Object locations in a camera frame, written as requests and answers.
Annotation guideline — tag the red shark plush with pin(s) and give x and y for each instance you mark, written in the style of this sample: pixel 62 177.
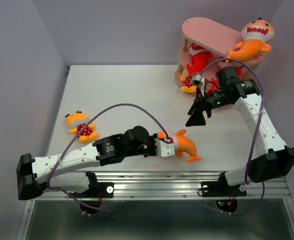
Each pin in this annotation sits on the red shark plush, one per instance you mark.
pixel 199 58
pixel 223 65

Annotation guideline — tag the yellow plush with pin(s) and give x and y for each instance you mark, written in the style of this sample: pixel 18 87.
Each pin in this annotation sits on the yellow plush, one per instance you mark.
pixel 76 121
pixel 185 78

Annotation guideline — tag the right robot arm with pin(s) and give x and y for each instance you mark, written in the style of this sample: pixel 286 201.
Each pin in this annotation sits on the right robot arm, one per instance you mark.
pixel 274 157

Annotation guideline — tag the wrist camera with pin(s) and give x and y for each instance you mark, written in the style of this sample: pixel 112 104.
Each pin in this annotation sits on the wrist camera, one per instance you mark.
pixel 164 149
pixel 198 81

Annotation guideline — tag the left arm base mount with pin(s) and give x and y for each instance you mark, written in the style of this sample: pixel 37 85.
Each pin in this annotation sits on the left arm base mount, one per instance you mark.
pixel 95 195

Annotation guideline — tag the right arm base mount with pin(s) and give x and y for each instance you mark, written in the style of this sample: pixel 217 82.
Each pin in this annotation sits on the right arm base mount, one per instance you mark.
pixel 225 195

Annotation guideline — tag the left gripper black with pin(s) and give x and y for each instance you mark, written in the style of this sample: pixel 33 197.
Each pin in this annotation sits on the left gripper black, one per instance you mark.
pixel 153 152

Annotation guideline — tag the pink three-tier shelf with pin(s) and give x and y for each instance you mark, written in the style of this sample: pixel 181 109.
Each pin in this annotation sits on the pink three-tier shelf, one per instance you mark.
pixel 216 38

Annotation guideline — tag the aluminium rail frame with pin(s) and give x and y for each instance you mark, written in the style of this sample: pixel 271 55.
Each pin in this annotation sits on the aluminium rail frame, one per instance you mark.
pixel 178 185

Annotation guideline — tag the orange shark plush back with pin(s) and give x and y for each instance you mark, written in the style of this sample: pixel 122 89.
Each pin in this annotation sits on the orange shark plush back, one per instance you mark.
pixel 255 38

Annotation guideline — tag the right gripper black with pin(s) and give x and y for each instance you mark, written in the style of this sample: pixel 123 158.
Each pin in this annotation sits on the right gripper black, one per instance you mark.
pixel 198 118

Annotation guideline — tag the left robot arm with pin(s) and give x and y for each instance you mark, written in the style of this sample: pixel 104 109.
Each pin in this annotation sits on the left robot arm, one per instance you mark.
pixel 36 175

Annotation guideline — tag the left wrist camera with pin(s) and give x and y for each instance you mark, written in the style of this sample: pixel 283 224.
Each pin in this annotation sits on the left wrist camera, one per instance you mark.
pixel 164 149

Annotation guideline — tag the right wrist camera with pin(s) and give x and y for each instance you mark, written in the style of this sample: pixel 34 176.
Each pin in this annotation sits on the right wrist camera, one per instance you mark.
pixel 198 81

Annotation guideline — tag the orange shark plush facing camera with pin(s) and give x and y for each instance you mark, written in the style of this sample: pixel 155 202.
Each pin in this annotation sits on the orange shark plush facing camera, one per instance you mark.
pixel 182 144

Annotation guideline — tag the red shark plush front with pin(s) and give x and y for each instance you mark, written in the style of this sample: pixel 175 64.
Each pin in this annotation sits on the red shark plush front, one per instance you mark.
pixel 223 65

